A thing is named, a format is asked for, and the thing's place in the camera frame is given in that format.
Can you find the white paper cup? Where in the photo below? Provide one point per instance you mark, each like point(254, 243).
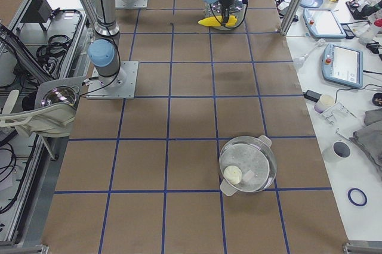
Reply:
point(336, 152)

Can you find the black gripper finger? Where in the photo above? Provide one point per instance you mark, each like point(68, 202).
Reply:
point(224, 15)

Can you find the teach pendant near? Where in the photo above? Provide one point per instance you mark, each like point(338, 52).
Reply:
point(343, 66)

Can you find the teach pendant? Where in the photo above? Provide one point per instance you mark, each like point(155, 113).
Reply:
point(343, 66)
point(322, 23)

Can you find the teach pendant far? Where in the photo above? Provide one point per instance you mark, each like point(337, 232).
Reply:
point(322, 23)

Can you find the metal bowl on chair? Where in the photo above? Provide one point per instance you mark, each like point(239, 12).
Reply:
point(60, 94)

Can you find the blue plate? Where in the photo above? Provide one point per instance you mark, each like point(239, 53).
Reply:
point(311, 3)

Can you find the pale green electric pot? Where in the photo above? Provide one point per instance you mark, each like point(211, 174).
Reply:
point(238, 9)

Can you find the yellow toy corn cob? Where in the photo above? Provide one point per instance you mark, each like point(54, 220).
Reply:
point(216, 21)

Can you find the black power adapter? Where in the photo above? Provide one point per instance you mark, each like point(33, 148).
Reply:
point(312, 95)

